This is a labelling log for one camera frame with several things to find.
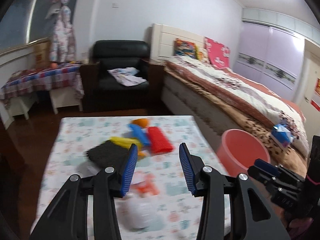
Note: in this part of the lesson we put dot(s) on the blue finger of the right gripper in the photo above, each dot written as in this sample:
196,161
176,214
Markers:
266,167

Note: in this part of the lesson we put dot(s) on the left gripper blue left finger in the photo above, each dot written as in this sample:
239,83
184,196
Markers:
127,170

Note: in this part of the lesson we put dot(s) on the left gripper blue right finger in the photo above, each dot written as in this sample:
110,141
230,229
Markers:
189,168

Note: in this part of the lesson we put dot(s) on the black foam fruit net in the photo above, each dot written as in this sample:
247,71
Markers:
107,154

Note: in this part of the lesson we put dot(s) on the yellow foam fruit net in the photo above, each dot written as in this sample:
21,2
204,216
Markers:
126,142

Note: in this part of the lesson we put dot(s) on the red foam fruit net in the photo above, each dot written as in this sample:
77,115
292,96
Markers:
159,142

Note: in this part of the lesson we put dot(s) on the blue foam fruit net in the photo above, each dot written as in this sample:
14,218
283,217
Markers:
139,134

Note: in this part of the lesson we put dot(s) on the white paper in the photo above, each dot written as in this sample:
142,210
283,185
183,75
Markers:
140,214

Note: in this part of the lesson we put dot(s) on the orange peel half dome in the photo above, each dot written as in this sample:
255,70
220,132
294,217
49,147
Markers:
142,122

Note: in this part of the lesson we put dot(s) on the curved orange peel strip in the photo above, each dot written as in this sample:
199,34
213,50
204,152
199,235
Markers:
142,155

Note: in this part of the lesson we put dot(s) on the pink plastic trash bucket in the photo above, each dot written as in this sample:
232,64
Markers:
239,150

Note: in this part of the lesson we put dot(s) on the blue tissue pack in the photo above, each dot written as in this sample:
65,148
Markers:
281,136

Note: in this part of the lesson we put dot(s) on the floral tablecloth on table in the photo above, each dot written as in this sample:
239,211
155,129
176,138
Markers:
107,178

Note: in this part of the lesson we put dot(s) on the bed with brown blanket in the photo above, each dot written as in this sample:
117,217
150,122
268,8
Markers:
219,117

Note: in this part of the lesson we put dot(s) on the floral white quilt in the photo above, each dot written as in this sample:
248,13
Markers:
249,97

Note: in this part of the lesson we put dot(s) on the red door poster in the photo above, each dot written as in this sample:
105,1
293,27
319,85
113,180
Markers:
315,99

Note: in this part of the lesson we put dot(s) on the black leather armchair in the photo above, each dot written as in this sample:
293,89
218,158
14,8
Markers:
102,92

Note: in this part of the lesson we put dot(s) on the white cloth on armchair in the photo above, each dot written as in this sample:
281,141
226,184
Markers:
127,76

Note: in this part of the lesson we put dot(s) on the yellow floral pillow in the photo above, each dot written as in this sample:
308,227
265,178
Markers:
202,55

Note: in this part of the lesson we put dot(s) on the pink floral pillow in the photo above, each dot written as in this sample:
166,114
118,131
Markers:
218,53

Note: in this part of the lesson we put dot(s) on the plaid cloth side table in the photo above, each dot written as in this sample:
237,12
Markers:
63,84

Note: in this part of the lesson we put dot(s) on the colourful patterned pillow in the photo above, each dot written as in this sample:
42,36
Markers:
184,48

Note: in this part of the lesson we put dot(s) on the white wooden headboard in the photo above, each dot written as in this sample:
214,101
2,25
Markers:
163,40

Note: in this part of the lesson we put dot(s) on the lilac wardrobe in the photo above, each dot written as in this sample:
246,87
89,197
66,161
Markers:
272,50

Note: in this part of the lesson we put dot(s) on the small orange fruit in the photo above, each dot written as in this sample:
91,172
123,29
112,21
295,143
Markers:
53,65

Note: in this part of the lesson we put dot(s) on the hanging floral puffer jacket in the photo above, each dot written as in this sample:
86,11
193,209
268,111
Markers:
63,40

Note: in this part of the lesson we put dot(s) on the brown paper bag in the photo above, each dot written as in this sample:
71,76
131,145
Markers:
41,54

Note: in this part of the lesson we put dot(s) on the hanging white cap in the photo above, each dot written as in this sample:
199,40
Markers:
53,9

